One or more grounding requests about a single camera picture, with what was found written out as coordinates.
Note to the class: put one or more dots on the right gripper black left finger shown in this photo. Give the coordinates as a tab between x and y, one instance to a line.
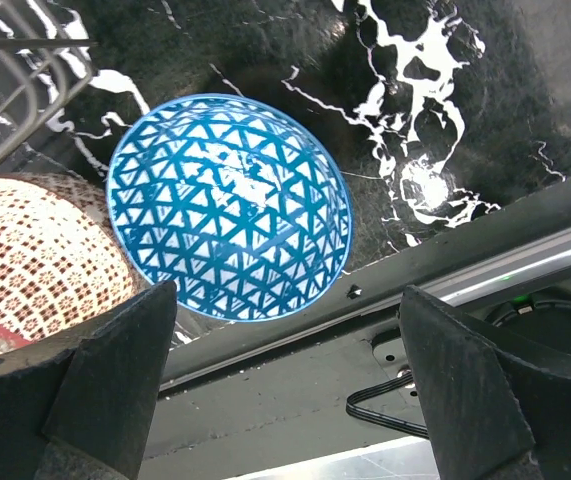
79	404

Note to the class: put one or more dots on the brown floral-pattern bowl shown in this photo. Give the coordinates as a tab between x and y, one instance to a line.
60	263

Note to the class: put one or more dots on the blue triangle-pattern bowl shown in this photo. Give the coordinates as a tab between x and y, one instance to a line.
233	201

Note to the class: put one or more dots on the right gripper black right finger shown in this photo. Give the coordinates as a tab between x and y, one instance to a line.
496	399

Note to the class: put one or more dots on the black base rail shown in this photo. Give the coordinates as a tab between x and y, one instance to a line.
248	376

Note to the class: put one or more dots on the wire dish rack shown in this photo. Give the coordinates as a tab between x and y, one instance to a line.
45	63

